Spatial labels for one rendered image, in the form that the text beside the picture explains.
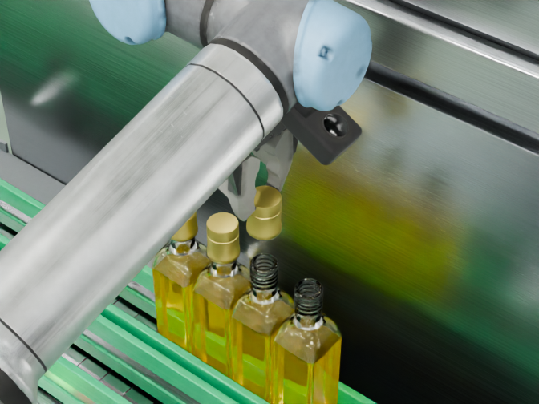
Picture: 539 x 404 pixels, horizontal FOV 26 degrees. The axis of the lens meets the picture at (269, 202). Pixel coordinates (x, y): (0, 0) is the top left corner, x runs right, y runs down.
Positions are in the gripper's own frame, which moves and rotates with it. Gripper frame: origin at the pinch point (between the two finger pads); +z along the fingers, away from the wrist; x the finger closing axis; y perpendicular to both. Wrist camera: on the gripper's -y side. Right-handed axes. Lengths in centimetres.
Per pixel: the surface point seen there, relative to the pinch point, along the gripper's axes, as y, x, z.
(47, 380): 21.0, 14.3, 31.8
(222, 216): 6.1, -0.6, 6.2
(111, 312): 19.3, 4.9, 26.4
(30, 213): 42, -2, 29
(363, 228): -4.1, -12.2, 9.8
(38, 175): 53, -12, 35
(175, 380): 7.3, 6.5, 27.8
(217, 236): 4.8, 1.6, 6.6
